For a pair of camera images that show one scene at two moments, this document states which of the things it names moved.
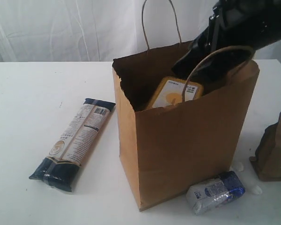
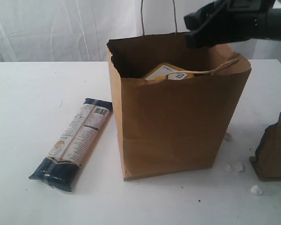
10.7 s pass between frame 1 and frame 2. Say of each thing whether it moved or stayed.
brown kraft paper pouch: stayed
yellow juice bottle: moved
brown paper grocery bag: moved
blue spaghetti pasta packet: stayed
